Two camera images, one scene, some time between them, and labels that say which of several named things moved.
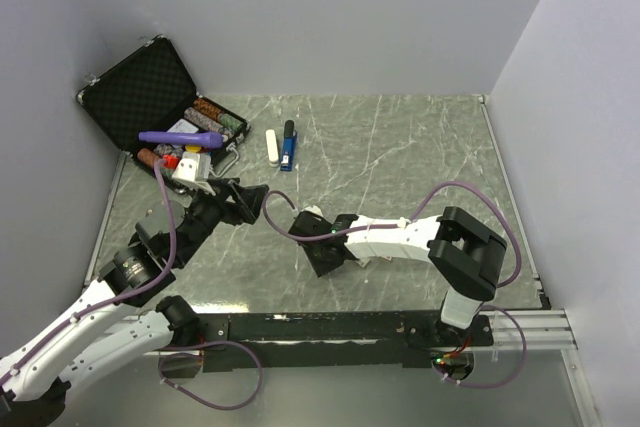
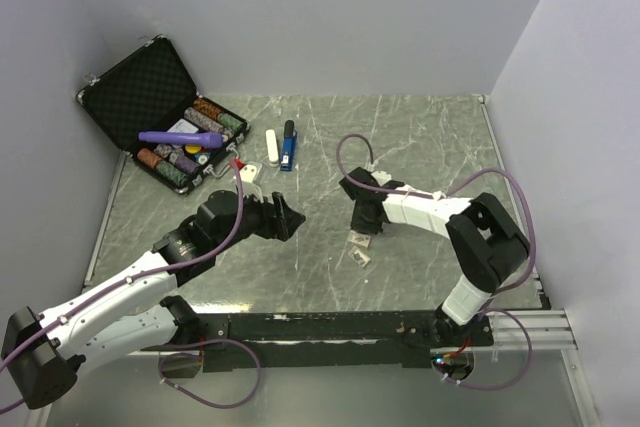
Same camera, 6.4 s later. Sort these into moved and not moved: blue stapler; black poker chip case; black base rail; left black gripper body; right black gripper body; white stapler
Moved: right black gripper body; left black gripper body
Not moved: black poker chip case; black base rail; blue stapler; white stapler
